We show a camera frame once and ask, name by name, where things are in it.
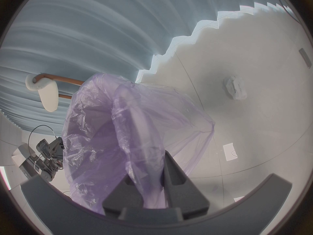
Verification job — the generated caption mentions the pale blue curtain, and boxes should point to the pale blue curtain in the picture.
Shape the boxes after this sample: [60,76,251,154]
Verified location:
[0,0,297,132]

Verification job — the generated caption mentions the black cable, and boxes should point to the black cable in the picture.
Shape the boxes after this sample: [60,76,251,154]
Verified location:
[28,125,61,157]

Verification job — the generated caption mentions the white trash bin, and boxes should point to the white trash bin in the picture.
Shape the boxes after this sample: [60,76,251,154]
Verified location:
[64,82,167,205]

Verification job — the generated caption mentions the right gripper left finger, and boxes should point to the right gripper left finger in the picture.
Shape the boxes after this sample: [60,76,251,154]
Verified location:
[103,176,145,220]

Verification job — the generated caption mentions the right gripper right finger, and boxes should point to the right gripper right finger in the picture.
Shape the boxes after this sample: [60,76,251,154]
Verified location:
[163,150,210,218]

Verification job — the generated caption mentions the purple plastic bag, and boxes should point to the purple plastic bag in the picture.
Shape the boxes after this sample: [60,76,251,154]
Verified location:
[61,73,216,216]

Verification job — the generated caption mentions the wooden chair with white cushions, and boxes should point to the wooden chair with white cushions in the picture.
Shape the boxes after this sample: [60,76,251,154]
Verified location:
[25,73,85,113]

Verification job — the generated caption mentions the crumpled white paper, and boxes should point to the crumpled white paper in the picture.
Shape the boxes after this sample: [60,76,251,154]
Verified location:
[223,76,247,100]

